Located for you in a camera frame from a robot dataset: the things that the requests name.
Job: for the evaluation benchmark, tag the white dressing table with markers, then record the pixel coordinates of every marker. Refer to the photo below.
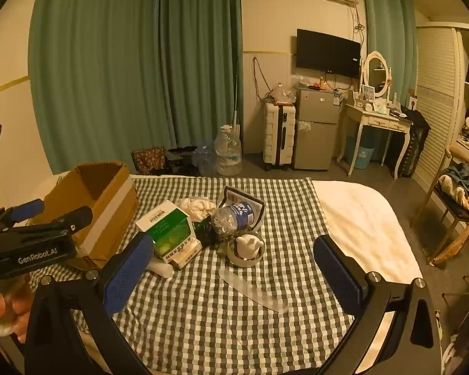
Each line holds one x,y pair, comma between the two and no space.
375,119

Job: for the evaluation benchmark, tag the white suitcase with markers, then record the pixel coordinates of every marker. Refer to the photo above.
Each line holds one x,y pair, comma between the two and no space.
277,136

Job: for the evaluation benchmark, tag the blue waste bin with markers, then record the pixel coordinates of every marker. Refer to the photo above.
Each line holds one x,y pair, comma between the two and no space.
360,156

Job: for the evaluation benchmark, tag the small photo frame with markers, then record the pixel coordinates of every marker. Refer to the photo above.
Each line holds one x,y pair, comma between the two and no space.
368,92

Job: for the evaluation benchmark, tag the white tube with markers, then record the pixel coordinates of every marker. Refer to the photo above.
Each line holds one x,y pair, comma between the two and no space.
162,268

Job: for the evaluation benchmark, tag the small bluish water jug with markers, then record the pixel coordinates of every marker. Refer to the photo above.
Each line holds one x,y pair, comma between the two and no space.
205,160

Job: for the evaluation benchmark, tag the white comb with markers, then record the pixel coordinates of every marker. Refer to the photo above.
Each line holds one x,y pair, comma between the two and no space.
254,289

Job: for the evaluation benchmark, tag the white louvered wardrobe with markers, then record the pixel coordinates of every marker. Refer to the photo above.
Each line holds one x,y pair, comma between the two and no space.
437,97

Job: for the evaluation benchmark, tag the black bag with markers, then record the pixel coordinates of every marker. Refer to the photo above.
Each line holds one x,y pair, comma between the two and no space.
412,140

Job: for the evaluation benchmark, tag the grey small fridge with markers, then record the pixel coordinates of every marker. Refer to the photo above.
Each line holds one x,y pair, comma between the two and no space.
316,132

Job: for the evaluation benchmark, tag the green white carton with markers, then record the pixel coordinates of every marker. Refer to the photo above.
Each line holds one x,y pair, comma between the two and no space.
172,234

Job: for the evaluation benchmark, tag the floral bag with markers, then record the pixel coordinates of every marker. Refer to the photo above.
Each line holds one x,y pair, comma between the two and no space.
148,160

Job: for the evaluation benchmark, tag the black wall television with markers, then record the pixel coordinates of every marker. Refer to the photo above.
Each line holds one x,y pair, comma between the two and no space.
328,52

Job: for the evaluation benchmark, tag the green curtain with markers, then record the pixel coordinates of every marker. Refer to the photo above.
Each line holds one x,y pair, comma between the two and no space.
199,66
388,27
93,66

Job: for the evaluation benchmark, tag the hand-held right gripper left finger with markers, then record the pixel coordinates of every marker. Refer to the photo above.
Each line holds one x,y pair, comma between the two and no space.
127,277

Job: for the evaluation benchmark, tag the person's left hand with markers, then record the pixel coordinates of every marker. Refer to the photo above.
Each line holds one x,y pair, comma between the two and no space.
2,306

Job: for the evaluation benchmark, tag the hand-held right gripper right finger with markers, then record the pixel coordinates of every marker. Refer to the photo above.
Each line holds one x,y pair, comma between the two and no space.
336,275

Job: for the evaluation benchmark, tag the white lace cloth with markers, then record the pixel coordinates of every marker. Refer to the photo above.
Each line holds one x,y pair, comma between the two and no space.
197,207

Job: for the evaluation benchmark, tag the plastic water bottle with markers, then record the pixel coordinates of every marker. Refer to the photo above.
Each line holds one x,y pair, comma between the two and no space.
238,213

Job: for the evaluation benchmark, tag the white oval vanity mirror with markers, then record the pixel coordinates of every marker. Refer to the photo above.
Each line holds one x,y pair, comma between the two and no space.
376,70

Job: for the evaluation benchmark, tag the wooden chair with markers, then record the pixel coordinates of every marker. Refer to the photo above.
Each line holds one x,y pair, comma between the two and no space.
453,218

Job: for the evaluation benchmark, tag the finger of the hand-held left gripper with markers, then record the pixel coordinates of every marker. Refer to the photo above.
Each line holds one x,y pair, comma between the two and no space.
27,209
72,218

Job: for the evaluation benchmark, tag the brown cardboard box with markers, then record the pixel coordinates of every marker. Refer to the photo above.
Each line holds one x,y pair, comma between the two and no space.
113,199

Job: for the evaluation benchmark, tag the large clear water jug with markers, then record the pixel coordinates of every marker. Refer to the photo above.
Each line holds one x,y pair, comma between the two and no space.
228,152

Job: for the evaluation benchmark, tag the white blanket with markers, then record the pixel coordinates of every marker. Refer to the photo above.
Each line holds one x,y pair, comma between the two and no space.
359,218

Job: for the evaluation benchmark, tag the green checkered cloth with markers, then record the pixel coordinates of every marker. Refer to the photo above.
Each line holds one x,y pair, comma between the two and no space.
203,320

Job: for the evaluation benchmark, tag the crumpled clothes pile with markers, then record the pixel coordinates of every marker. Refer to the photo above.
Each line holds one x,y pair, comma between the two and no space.
459,183

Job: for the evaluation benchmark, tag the dark green packet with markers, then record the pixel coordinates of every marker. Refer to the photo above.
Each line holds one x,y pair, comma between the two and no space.
205,232

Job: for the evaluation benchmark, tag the clear plastic bags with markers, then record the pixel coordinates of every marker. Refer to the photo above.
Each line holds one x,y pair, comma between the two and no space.
281,93

